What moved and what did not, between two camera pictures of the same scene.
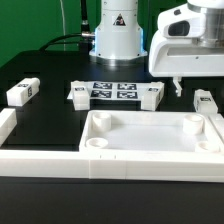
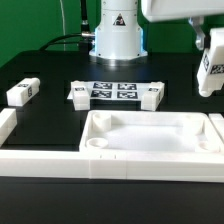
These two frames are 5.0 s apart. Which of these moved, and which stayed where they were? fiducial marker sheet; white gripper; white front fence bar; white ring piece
Moved: white gripper
Stayed: fiducial marker sheet; white front fence bar; white ring piece
